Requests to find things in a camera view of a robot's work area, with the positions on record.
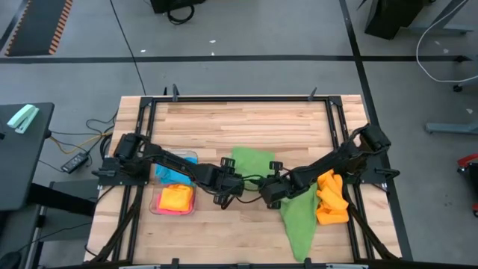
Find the mint green stapler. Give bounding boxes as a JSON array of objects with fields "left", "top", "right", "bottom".
[{"left": 6, "top": 104, "right": 40, "bottom": 135}]

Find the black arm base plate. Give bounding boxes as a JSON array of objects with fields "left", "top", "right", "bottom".
[
  {"left": 97, "top": 156, "right": 152, "bottom": 187},
  {"left": 332, "top": 155, "right": 401, "bottom": 185}
]

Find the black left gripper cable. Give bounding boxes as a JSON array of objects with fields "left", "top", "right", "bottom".
[{"left": 220, "top": 192, "right": 262, "bottom": 210}]

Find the grey desk frame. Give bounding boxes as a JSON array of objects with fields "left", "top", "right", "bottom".
[{"left": 406, "top": 0, "right": 475, "bottom": 35}]

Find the black power adapter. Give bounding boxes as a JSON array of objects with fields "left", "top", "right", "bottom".
[{"left": 60, "top": 152, "right": 90, "bottom": 175}]

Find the black box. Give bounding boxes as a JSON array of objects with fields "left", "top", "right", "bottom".
[{"left": 150, "top": 0, "right": 207, "bottom": 15}]

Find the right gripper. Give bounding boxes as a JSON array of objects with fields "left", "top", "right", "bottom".
[{"left": 260, "top": 160, "right": 296, "bottom": 210}]

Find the red cart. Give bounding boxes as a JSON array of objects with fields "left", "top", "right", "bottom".
[{"left": 457, "top": 152, "right": 478, "bottom": 218}]

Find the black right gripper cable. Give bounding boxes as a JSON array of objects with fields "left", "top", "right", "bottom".
[{"left": 242, "top": 173, "right": 296, "bottom": 191}]

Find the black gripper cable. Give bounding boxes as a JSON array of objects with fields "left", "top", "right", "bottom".
[
  {"left": 220, "top": 192, "right": 262, "bottom": 210},
  {"left": 242, "top": 173, "right": 296, "bottom": 191}
]

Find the black orange-edged floor mat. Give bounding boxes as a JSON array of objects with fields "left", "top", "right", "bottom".
[{"left": 3, "top": 0, "right": 75, "bottom": 58}]

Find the black coiled cable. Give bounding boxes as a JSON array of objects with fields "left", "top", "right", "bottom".
[{"left": 166, "top": 3, "right": 196, "bottom": 25}]

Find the black table crossbeam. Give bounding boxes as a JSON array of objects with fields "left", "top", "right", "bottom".
[{"left": 28, "top": 182, "right": 97, "bottom": 217}]

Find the thin black floor cable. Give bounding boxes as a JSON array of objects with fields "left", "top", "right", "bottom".
[{"left": 109, "top": 0, "right": 147, "bottom": 96}]

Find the green microfiber towel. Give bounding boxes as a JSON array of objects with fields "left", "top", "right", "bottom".
[
  {"left": 279, "top": 182, "right": 321, "bottom": 262},
  {"left": 230, "top": 146, "right": 276, "bottom": 191}
]

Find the grey desk foot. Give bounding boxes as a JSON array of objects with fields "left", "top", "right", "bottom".
[{"left": 425, "top": 121, "right": 478, "bottom": 135}]

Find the yellow cable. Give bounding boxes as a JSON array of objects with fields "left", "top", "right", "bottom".
[{"left": 48, "top": 130, "right": 114, "bottom": 155}]

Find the pink microfiber towel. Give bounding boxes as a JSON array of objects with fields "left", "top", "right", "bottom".
[{"left": 156, "top": 192, "right": 197, "bottom": 217}]

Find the black side table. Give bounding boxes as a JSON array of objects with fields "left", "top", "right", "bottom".
[{"left": 0, "top": 102, "right": 55, "bottom": 212}]

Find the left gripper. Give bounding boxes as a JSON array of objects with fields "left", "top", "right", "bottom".
[{"left": 208, "top": 156, "right": 246, "bottom": 206}]

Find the clear plastic bin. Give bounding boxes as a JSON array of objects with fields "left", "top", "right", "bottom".
[{"left": 149, "top": 149, "right": 199, "bottom": 217}]

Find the orange microfiber towel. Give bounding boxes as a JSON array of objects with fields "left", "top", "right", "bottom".
[
  {"left": 158, "top": 183, "right": 194, "bottom": 213},
  {"left": 316, "top": 168, "right": 350, "bottom": 226}
]

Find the black cabinet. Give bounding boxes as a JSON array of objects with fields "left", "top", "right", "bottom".
[{"left": 364, "top": 0, "right": 436, "bottom": 40}]

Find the white floor cable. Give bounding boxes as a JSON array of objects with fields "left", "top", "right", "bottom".
[{"left": 415, "top": 0, "right": 478, "bottom": 84}]

